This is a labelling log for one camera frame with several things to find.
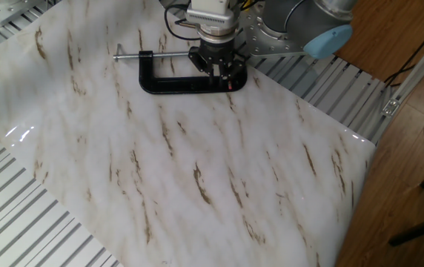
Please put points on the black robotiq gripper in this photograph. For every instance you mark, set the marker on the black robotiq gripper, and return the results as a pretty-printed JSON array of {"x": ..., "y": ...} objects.
[{"x": 217, "y": 52}]

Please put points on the red pencil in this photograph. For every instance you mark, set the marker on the red pencil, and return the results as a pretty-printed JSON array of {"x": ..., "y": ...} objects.
[{"x": 230, "y": 86}]

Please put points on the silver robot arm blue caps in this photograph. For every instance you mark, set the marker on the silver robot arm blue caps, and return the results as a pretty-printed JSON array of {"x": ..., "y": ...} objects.
[{"x": 297, "y": 22}]

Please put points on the black metal c-clamp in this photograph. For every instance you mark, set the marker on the black metal c-clamp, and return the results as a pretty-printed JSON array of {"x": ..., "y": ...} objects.
[{"x": 175, "y": 84}]

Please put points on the yellow plastic clip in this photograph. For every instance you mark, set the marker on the yellow plastic clip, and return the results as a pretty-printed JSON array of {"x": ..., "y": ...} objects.
[{"x": 247, "y": 3}]

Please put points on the glossy marble pattern sheet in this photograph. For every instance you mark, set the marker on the glossy marble pattern sheet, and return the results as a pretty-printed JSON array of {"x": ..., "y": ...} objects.
[{"x": 160, "y": 167}]

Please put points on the silver perforated mounting plate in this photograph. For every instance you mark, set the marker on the silver perforated mounting plate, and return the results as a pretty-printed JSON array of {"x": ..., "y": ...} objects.
[{"x": 8, "y": 13}]

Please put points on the black stool legs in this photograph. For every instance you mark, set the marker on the black stool legs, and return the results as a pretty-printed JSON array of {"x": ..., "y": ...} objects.
[{"x": 419, "y": 228}]

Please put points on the aluminium frame post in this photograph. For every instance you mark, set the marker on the aluminium frame post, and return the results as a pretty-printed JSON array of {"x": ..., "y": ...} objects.
[{"x": 412, "y": 78}]

